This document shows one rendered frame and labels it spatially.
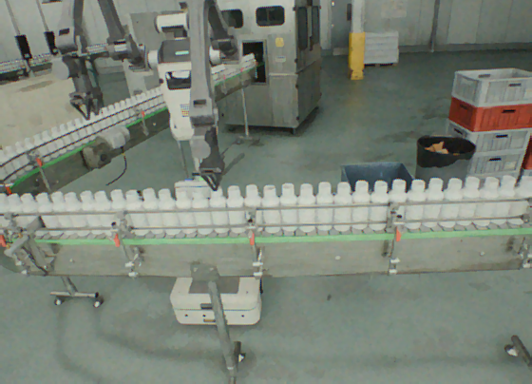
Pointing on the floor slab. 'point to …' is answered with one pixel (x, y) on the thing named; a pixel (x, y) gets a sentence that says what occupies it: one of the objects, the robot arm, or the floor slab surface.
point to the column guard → (355, 55)
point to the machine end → (275, 51)
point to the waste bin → (455, 167)
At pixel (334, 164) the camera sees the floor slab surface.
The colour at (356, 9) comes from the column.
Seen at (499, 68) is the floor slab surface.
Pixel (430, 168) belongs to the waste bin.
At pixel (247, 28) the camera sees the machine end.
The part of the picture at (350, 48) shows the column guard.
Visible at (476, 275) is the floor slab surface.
